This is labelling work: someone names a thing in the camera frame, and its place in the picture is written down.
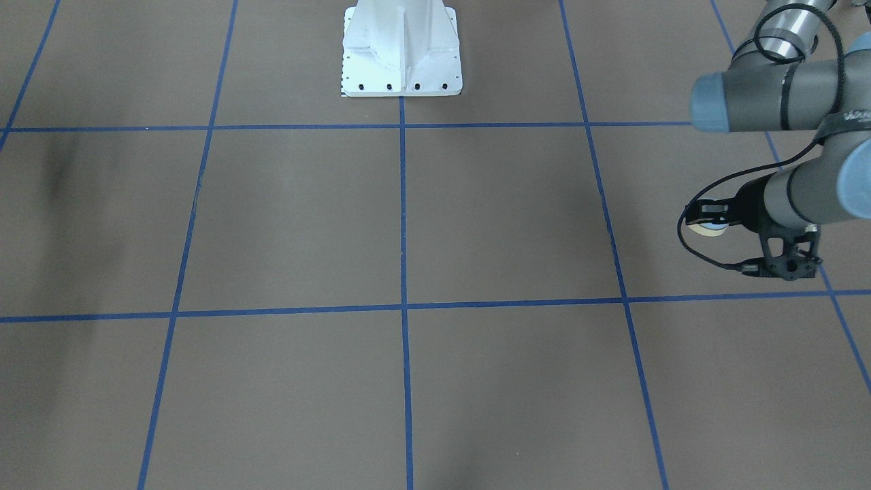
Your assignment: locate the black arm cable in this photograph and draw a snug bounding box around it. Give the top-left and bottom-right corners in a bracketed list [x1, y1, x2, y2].
[676, 3, 847, 272]

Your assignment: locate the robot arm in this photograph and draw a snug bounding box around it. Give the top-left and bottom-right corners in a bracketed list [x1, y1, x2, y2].
[690, 1, 869, 231]

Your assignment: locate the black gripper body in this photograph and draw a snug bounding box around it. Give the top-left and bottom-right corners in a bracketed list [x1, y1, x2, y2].
[727, 179, 766, 232]

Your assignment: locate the blue and cream call bell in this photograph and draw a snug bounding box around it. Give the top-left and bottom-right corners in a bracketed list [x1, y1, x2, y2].
[687, 223, 728, 237]

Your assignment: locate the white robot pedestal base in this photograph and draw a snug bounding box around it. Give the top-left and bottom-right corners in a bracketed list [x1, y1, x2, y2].
[340, 1, 463, 97]

